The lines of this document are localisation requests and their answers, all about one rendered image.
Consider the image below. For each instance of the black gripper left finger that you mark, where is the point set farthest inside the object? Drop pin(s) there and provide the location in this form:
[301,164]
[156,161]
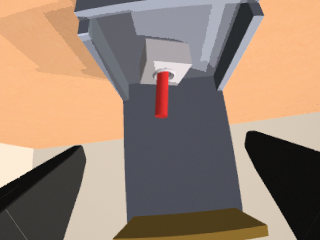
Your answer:
[38,205]

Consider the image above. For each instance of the red peg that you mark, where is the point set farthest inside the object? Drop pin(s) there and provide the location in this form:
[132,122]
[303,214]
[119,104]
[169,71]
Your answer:
[162,95]

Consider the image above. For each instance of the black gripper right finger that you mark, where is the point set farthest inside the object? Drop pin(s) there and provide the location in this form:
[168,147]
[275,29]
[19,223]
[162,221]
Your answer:
[292,175]

